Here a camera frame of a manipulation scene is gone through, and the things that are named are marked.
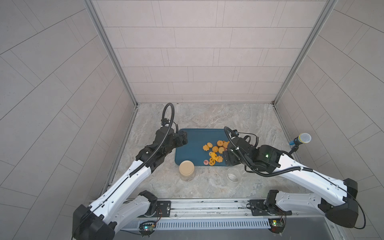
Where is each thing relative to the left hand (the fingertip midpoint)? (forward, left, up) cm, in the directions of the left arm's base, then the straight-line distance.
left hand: (184, 132), depth 77 cm
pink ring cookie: (-8, -12, -19) cm, 24 cm away
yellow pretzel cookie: (-8, -16, -18) cm, 25 cm away
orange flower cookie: (+1, -12, -18) cm, 22 cm away
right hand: (-11, -23, -3) cm, 25 cm away
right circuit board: (-38, -44, -19) cm, 61 cm away
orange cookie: (-2, -17, -14) cm, 23 cm away
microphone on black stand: (-5, -58, +5) cm, 58 cm away
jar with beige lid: (-16, -2, -10) cm, 19 cm away
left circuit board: (-39, +15, -17) cm, 45 cm away
